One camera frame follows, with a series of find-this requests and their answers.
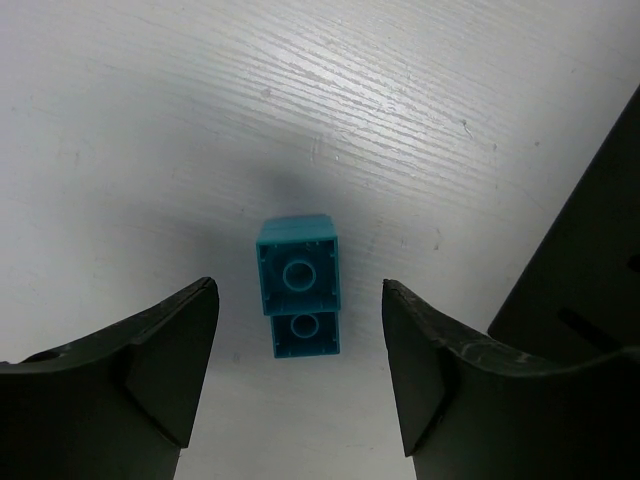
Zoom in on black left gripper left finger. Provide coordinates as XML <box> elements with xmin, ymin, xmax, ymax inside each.
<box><xmin>1</xmin><ymin>277</ymin><xmax>219</xmax><ymax>479</ymax></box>

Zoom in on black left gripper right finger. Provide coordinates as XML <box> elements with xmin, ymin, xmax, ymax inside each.
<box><xmin>382</xmin><ymin>279</ymin><xmax>639</xmax><ymax>479</ymax></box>

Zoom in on cyan lego brick pair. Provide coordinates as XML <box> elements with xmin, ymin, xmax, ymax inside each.
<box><xmin>256</xmin><ymin>214</ymin><xmax>341</xmax><ymax>358</ymax></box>

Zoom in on black slotted container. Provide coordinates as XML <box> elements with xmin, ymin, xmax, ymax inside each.
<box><xmin>488</xmin><ymin>95</ymin><xmax>639</xmax><ymax>362</ymax></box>

